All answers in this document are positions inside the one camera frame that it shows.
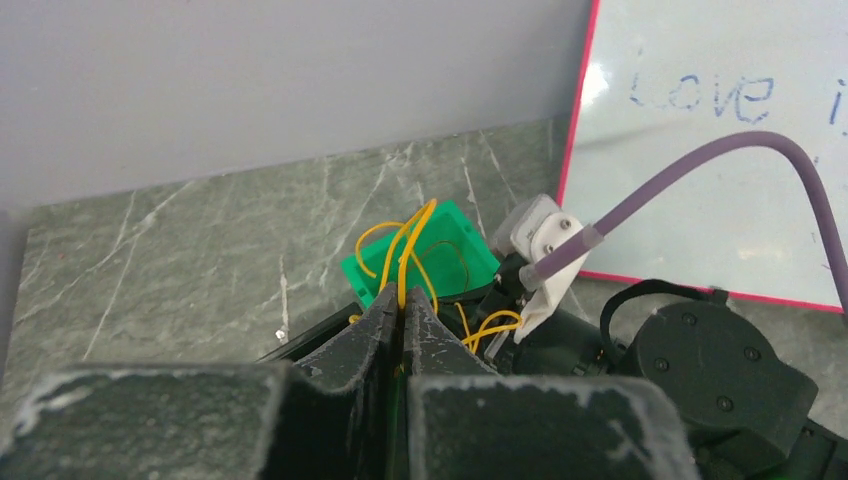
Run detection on green plastic bin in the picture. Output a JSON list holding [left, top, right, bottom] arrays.
[[340, 201, 500, 306]]

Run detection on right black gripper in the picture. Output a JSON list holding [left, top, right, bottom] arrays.
[[437, 264, 611, 377]]

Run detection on black plastic bin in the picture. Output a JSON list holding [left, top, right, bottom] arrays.
[[256, 303, 363, 363]]

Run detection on orange cable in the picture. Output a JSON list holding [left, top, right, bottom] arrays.
[[417, 239, 473, 295]]

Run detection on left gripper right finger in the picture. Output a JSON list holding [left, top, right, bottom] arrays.
[[404, 288, 699, 479]]

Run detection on pink framed whiteboard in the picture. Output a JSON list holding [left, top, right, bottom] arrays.
[[558, 1, 847, 312]]

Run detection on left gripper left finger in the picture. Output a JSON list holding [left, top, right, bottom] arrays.
[[1, 286, 399, 479]]

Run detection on yellow cables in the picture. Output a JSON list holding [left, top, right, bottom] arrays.
[[348, 198, 525, 355]]

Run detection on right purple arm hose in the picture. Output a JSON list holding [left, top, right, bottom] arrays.
[[523, 130, 848, 313]]

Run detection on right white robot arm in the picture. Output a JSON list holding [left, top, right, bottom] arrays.
[[415, 266, 847, 479]]

